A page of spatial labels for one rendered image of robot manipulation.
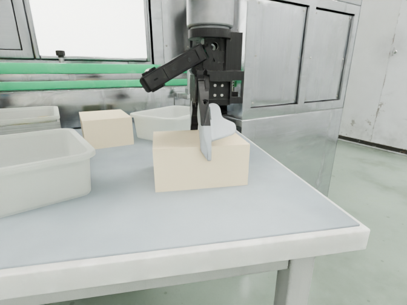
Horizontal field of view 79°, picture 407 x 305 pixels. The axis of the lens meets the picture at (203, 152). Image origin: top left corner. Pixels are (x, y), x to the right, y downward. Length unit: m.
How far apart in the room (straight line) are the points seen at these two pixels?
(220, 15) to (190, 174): 0.25
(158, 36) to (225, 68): 0.83
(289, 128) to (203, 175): 0.86
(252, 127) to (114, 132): 0.59
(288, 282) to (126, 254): 0.26
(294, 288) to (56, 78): 0.87
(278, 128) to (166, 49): 0.64
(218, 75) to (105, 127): 0.37
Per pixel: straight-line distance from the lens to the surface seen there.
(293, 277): 0.44
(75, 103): 0.95
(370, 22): 3.89
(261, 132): 1.11
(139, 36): 1.18
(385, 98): 3.71
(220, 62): 0.43
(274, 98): 1.14
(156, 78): 0.41
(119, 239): 0.33
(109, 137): 0.69
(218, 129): 0.39
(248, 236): 0.32
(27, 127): 0.68
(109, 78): 0.98
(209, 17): 0.41
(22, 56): 1.12
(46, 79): 0.96
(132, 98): 0.98
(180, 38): 1.29
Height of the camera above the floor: 0.94
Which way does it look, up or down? 18 degrees down
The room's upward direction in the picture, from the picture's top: straight up
